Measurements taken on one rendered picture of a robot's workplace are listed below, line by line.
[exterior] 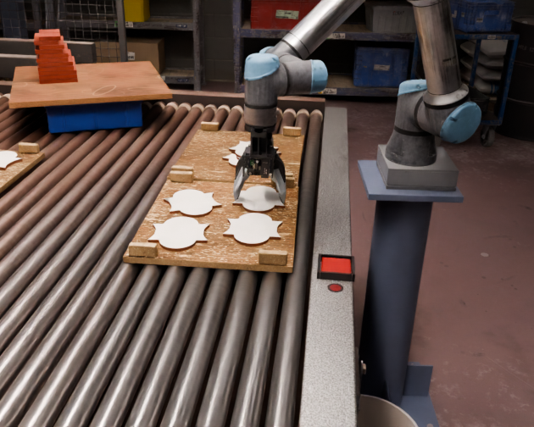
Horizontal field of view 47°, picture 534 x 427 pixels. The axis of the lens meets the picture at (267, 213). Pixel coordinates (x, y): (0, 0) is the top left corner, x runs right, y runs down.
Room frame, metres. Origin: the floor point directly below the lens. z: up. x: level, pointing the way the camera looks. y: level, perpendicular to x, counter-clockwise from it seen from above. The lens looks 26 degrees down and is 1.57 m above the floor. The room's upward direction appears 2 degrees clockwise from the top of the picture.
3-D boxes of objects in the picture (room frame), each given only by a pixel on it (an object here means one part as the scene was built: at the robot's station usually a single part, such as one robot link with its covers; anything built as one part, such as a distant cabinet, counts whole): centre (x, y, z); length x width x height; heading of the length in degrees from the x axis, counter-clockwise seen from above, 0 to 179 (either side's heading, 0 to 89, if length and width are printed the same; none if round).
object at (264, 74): (1.35, 0.02, 1.24); 0.09 x 0.08 x 0.11; 116
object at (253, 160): (1.34, 0.02, 1.08); 0.09 x 0.08 x 0.12; 176
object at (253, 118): (1.35, 0.02, 1.16); 0.08 x 0.08 x 0.05
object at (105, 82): (2.12, 0.64, 1.03); 0.50 x 0.50 x 0.02; 19
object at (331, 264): (1.08, -0.15, 0.92); 0.06 x 0.06 x 0.01; 84
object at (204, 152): (1.70, 0.08, 0.93); 0.41 x 0.35 x 0.02; 175
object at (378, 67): (5.88, -1.04, 0.32); 0.50 x 0.41 x 0.37; 86
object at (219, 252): (1.27, 0.11, 0.93); 0.41 x 0.35 x 0.02; 176
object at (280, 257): (1.07, -0.01, 0.95); 0.06 x 0.02 x 0.03; 86
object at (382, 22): (5.83, -1.11, 0.76); 0.50 x 0.36 x 0.24; 95
